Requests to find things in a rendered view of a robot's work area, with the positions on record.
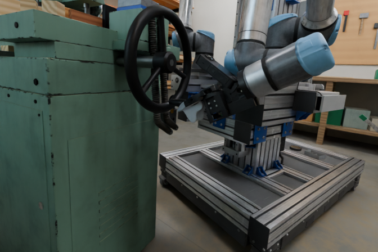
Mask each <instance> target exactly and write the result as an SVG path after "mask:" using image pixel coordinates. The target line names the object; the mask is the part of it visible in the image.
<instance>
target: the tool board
mask: <svg viewBox="0 0 378 252"><path fill-rule="evenodd" d="M334 8H336V10H337V13H338V14H341V16H342V18H341V24H340V29H339V32H338V35H337V37H336V40H335V42H334V43H333V45H331V46H329V48H330V50H331V53H332V55H333V57H334V60H335V64H346V65H378V0H335V4H334Z"/></svg>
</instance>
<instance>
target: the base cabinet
mask: <svg viewBox="0 0 378 252"><path fill-rule="evenodd" d="M153 114H154V113H153V112H150V111H148V110H146V109H145V108H143V107H142V106H141V105H140V104H139V103H138V102H137V100H136V99H135V97H134V96H133V94H132V93H131V91H128V92H107V93H87V94H67V95H57V96H48V95H44V94H38V93H32V92H26V91H21V90H16V89H11V88H5V87H0V252H141V251H142V250H143V249H144V248H145V247H146V246H147V244H148V243H149V242H150V241H151V240H152V239H153V238H154V237H155V222H156V190H157V174H158V143H159V127H157V126H156V124H155V123H154V115H153Z"/></svg>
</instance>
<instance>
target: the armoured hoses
mask: <svg viewBox="0 0 378 252"><path fill-rule="evenodd" d="M155 20H156V19H155V18H154V19H152V20H150V21H149V22H148V27H149V28H148V29H149V47H150V48H149V49H150V56H153V55H154V54H155V53H156V52H157V43H156V42H157V41H156V40H158V51H160V37H159V24H158V18H157V37H156V28H155V27H156V21H155ZM156 38H157V39H156ZM153 72H154V69H153V68H151V74H152V73H153ZM158 78H159V77H157V78H156V79H155V80H154V82H153V83H152V97H153V98H152V99H153V102H155V103H157V104H159V103H160V100H159V99H160V98H159V97H160V96H159V80H158ZM160 81H161V82H160V83H161V84H160V85H161V100H162V104H163V103H165V102H167V101H168V89H167V88H168V87H167V73H160ZM153 113H154V112H153ZM160 114H161V113H154V114H153V115H154V123H155V124H156V126H157V127H159V128H160V129H161V130H163V131H164V132H165V133H167V134H168V135H171V134H173V130H175V131H176V130H178V125H176V123H175V122H174V121H172V119H170V116H169V111H168V112H164V113H163V120H164V122H165V123H164V122H163V121H161V115H160ZM166 124H167V125H166ZM168 126H170V127H171V128H169V127H168ZM172 129H173V130H172Z"/></svg>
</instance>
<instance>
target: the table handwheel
mask: <svg viewBox="0 0 378 252"><path fill-rule="evenodd" d="M156 17H157V18H158V24H159V37H160V51H158V52H156V53H155V54H154V55H153V56H137V48H138V42H139V39H140V36H141V34H142V31H143V29H144V28H145V26H146V25H147V23H148V22H149V21H150V20H152V19H154V18H156ZM164 18H165V19H167V20H168V21H170V22H171V23H172V25H173V26H174V27H175V29H176V31H177V33H178V35H179V38H180V40H181V44H182V49H183V72H181V71H180V70H178V69H177V68H176V64H177V60H176V57H175V55H174V54H173V52H170V51H167V46H166V40H165V25H164ZM116 63H117V65H118V66H120V67H124V69H125V75H126V79H127V82H128V85H129V88H130V91H131V93H132V94H133V96H134V97H135V99H136V100H137V102H138V103H139V104H140V105H141V106H142V107H143V108H145V109H146V110H148V111H150V112H152V113H165V112H168V111H170V110H171V109H173V108H174V107H175V106H173V105H170V104H169V101H167V102H165V103H155V102H153V101H151V100H150V99H149V98H148V97H147V95H146V92H147V90H148V89H149V87H150V86H151V85H152V83H153V82H154V80H155V79H156V78H157V77H158V76H159V74H160V73H167V74H171V73H172V72H174V73H175V74H177V75H178V76H180V77H181V82H180V84H179V87H178V89H177V91H176V93H175V94H174V96H173V97H172V98H171V99H182V98H183V96H184V94H185V92H186V89H187V87H188V84H189V81H190V76H191V66H192V54H191V45H190V40H189V37H188V34H187V31H186V28H185V26H184V24H183V22H182V21H181V19H180V18H179V17H178V15H177V14H176V13H175V12H174V11H172V10H171V9H169V8H167V7H165V6H162V5H153V6H150V7H147V8H145V9H144V10H142V11H141V12H140V13H139V14H138V15H137V16H136V18H135V19H134V20H133V22H132V24H131V26H130V28H129V30H128V34H127V37H126V40H125V47H124V55H119V56H118V57H117V58H116ZM137 68H153V69H154V72H153V73H152V74H151V76H150V77H149V78H148V80H147V81H146V82H145V84H144V85H143V86H141V83H140V80H139V77H138V71H137Z"/></svg>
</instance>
